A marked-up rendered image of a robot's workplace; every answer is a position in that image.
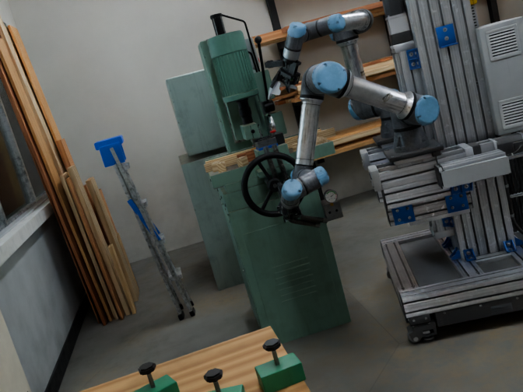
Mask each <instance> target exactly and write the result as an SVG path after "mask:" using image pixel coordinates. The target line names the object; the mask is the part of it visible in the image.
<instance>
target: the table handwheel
mask: <svg viewBox="0 0 523 392"><path fill-rule="evenodd" d="M267 159H283V160H285V161H287V162H288V163H290V164H291V165H292V166H293V167H295V159H294V158H293V157H291V156H289V155H287V154H285V153H282V152H267V153H264V154H262V155H260V156H258V157H256V158H255V159H253V160H252V161H251V162H250V163H249V164H248V166H247V168H246V169H245V171H244V174H243V176H242V181H241V190H242V194H243V197H244V200H245V201H246V203H247V204H248V206H249V207H250V208H251V209H252V210H253V211H255V212H257V213H258V214H259V215H263V216H266V217H280V216H283V214H281V213H280V211H268V210H265V207H266V205H267V204H268V201H269V199H270V197H271V195H272V192H277V191H279V189H278V185H277V183H279V182H280V180H278V179H277V178H274V177H273V178H271V177H270V175H269V173H268V172H267V171H266V169H265V168H264V167H263V165H262V163H261V162H262V161H264V160H267ZM257 165H258V166H259V167H260V168H261V170H262V172H263V173H264V175H265V176H266V177H265V178H264V182H266V183H267V188H268V189H269V190H270V191H269V192H268V194H267V197H266V199H265V201H264V203H263V205H262V207H261V208H260V207H258V206H257V205H256V204H255V203H254V202H253V201H252V199H251V197H250V195H249V193H248V189H247V182H248V178H249V176H250V174H251V171H252V170H253V169H254V168H255V167H256V166H257Z"/></svg>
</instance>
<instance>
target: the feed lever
mask: <svg viewBox="0 0 523 392"><path fill-rule="evenodd" d="M254 41H255V43H256V44H258V53H259V57H260V62H261V72H262V77H263V82H264V87H265V96H266V101H264V102H263V103H262V104H263V108H264V111H265V112H266V113H268V114H270V113H271V112H272V111H275V105H274V103H273V100H268V95H269V94H268V89H267V83H266V78H265V69H264V64H263V58H262V49H261V44H260V43H261V42H262V38H261V37H260V36H256V38H255V39H254Z"/></svg>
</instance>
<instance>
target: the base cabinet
mask: <svg viewBox="0 0 523 392"><path fill-rule="evenodd" d="M219 197H220V196H219ZM220 200H221V203H222V204H221V205H222V206H223V211H224V214H225V217H226V222H227V225H228V228H229V231H230V235H231V238H232V241H233V246H234V249H235V252H236V255H237V259H238V263H239V265H240V270H241V273H242V276H243V279H244V284H245V287H246V290H247V294H248V297H249V300H250V303H251V308H252V309H253V312H254V315H255V318H256V320H257V322H258V326H259V328H260V329H262V328H265V327H268V326H271V328H272V329H273V330H274V332H275V334H276V336H277V338H278V339H279V340H280V342H281V344H283V343H286V342H288V341H292V340H296V339H298V338H302V337H305V336H308V335H310V334H314V333H317V332H320V331H324V330H327V329H329V328H332V327H336V326H339V325H341V324H346V323H349V322H351V319H350V315H349V310H348V306H347V303H346V298H345V294H344V291H343V287H342V282H341V278H340V275H339V270H338V267H337V264H336V260H335V255H334V251H333V248H332V242H331V239H330V236H329V232H328V227H327V223H322V222H320V224H321V225H320V227H319V228H316V227H313V226H303V225H299V224H292V223H291V222H289V221H288V220H287V222H286V223H285V222H284V220H283V216H280V217H266V216H263V215H259V214H258V213H257V212H255V211H253V210H252V209H251V208H250V207H246V208H242V209H239V210H236V211H234V212H228V211H227V209H226V207H225V205H224V203H223V200H222V198H221V197H220ZM280 202H281V200H280V198H276V199H273V200H271V201H268V204H267V205H266V207H265V210H268V211H277V205H279V203H280ZM299 207H300V210H301V212H302V214H303V215H308V216H315V217H322V218H325V215H324V212H323V208H322V205H321V199H320V196H319V193H318V189H317V190H315V191H313V192H311V193H310V194H308V195H306V196H304V198H303V200H302V202H301V203H300V204H299Z"/></svg>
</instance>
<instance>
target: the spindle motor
mask: <svg viewBox="0 0 523 392"><path fill-rule="evenodd" d="M207 44H208V47H209V52H210V54H211V58H212V63H213V65H214V69H215V72H216V77H217V79H218V83H219V87H220V91H221V93H222V97H223V102H224V103H232V102H235V101H238V100H243V99H247V98H249V97H253V96H256V95H258V94H259V91H258V87H257V83H256V80H255V77H254V72H253V68H252V66H251V60H250V57H249V54H248V51H247V45H246V42H245V39H244V34H243V32H242V31H241V30H237V31H233V32H229V33H224V34H221V35H218V36H215V37H212V38H209V39H208V41H207Z"/></svg>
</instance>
